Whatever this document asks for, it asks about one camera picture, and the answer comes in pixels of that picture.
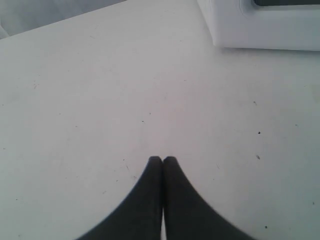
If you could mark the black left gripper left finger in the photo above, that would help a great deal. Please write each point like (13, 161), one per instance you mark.
(139, 215)

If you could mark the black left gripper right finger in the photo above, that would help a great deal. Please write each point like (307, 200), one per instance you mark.
(187, 215)

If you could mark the white microwave oven body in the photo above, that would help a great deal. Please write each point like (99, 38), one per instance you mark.
(265, 27)

